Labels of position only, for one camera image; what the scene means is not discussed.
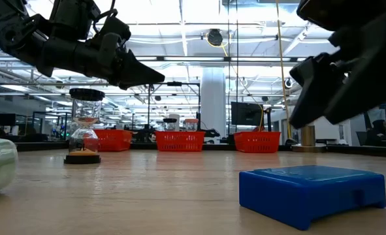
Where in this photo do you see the person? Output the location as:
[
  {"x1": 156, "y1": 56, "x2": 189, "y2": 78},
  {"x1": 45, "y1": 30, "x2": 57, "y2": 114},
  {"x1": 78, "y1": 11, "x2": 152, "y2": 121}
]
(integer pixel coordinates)
[{"x1": 364, "y1": 119, "x2": 386, "y2": 147}]

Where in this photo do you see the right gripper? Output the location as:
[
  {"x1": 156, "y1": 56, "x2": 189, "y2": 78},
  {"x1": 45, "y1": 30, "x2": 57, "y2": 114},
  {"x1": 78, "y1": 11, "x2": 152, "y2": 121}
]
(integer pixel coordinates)
[{"x1": 289, "y1": 6, "x2": 386, "y2": 130}]

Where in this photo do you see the small black monitor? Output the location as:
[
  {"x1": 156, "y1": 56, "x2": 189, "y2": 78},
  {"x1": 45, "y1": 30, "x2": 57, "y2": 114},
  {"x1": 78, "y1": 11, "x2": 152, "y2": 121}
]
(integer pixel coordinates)
[{"x1": 0, "y1": 113, "x2": 16, "y2": 127}]

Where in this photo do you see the blue sand hourglass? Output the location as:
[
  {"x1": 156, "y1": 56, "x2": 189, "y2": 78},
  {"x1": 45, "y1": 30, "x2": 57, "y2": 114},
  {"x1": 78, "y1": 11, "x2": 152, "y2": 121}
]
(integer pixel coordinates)
[{"x1": 162, "y1": 117, "x2": 178, "y2": 133}]

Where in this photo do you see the white round pillar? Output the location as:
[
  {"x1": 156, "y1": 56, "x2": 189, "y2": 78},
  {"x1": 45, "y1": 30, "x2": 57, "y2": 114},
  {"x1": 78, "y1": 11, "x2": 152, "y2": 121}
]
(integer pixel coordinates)
[{"x1": 201, "y1": 67, "x2": 227, "y2": 138}]

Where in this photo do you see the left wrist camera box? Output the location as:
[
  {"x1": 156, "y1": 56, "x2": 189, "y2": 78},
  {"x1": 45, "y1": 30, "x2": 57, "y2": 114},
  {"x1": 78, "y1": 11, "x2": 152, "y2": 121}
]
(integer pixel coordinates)
[{"x1": 50, "y1": 0, "x2": 101, "y2": 40}]

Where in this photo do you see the black background rig frame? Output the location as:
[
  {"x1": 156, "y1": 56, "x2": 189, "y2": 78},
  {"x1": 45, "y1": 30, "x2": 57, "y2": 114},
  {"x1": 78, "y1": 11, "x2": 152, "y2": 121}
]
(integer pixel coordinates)
[{"x1": 146, "y1": 81, "x2": 202, "y2": 131}]

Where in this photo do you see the black ceiling cable reel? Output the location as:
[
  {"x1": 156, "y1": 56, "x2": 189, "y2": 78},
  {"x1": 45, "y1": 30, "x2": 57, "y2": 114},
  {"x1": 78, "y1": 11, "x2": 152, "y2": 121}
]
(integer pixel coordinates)
[{"x1": 207, "y1": 28, "x2": 224, "y2": 46}]

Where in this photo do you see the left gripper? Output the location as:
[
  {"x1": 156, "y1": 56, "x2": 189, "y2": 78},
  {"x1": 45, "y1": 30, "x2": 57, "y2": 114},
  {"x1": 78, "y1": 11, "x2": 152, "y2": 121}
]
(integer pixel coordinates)
[{"x1": 37, "y1": 31, "x2": 165, "y2": 91}]

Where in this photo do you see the white mushroom table lamp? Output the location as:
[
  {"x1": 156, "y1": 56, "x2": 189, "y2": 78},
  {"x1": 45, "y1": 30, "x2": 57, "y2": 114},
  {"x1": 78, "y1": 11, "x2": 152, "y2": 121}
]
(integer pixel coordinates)
[{"x1": 291, "y1": 123, "x2": 327, "y2": 153}]

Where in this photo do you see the thick yellow hanging cable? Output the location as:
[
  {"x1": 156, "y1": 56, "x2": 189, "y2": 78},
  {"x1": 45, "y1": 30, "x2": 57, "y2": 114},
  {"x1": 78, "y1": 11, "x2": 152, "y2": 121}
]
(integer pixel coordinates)
[{"x1": 275, "y1": 0, "x2": 292, "y2": 141}]

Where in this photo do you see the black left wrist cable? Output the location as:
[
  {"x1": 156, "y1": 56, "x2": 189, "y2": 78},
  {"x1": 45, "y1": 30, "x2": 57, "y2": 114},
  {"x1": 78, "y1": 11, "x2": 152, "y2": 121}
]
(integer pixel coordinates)
[{"x1": 93, "y1": 0, "x2": 131, "y2": 33}]

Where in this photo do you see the black aluminium rig frame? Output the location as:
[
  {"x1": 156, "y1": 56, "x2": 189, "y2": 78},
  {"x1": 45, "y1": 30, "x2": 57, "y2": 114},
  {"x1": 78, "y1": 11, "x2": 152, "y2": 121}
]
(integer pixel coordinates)
[{"x1": 14, "y1": 142, "x2": 386, "y2": 159}]

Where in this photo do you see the blue plastic box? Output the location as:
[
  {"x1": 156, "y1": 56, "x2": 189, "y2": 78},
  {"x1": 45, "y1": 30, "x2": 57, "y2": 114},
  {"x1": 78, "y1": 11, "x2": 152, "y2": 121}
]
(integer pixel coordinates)
[{"x1": 238, "y1": 164, "x2": 386, "y2": 232}]

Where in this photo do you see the pink sand hourglass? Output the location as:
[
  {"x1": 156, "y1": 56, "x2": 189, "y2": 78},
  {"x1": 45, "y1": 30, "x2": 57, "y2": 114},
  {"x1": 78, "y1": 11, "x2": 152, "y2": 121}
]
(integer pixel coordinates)
[{"x1": 183, "y1": 118, "x2": 200, "y2": 133}]

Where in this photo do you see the red plastic basket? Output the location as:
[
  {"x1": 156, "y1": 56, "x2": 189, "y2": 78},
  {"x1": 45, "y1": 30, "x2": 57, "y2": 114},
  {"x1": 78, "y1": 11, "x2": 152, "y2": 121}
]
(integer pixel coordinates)
[
  {"x1": 155, "y1": 131, "x2": 206, "y2": 153},
  {"x1": 234, "y1": 131, "x2": 281, "y2": 154},
  {"x1": 93, "y1": 129, "x2": 133, "y2": 153}
]

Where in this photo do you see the orange sand hourglass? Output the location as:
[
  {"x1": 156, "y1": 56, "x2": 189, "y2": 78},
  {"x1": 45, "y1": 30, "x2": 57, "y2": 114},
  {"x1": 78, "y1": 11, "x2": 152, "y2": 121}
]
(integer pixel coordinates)
[{"x1": 63, "y1": 87, "x2": 106, "y2": 165}]

